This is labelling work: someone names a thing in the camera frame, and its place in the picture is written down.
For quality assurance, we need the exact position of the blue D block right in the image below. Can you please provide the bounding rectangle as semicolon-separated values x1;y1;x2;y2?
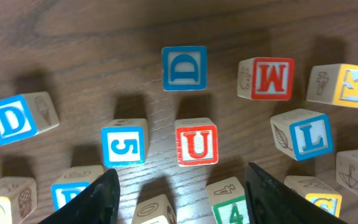
162;46;208;91

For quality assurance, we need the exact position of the blue D block centre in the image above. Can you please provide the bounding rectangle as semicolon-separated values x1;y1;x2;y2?
0;91;60;146

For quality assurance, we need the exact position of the blue L block right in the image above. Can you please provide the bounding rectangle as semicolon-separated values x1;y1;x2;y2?
270;108;334;161

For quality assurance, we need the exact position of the green J block right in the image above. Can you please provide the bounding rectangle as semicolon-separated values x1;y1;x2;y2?
132;194;177;224

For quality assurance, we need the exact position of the yellow S block bottom right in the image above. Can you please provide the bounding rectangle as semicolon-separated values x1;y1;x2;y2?
284;175;342;218

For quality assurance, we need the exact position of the blue 5 block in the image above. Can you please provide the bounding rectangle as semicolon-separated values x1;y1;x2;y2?
101;118;150;168

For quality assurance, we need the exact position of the blue d block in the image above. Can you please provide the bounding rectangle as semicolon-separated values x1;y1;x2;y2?
162;46;208;91
0;91;60;146

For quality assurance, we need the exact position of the yellow O block middle row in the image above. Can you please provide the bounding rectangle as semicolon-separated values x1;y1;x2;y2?
0;177;38;224

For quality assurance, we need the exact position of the green 4 block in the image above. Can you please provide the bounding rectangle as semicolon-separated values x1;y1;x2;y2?
206;177;250;224

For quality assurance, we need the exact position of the blue P block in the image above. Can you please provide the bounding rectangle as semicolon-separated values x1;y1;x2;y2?
50;165;104;211

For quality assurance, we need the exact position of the red M block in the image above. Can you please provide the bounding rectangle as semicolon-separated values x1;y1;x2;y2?
237;57;295;101

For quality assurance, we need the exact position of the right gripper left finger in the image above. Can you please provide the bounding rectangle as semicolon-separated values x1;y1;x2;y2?
39;169;120;224

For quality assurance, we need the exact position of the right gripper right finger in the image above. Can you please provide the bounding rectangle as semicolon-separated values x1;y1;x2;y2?
244;162;347;224

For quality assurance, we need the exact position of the red U block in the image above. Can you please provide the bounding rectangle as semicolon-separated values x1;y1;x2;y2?
175;118;219;167

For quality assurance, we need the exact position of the yellow K block far right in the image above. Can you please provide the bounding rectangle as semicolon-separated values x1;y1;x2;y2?
306;63;358;108

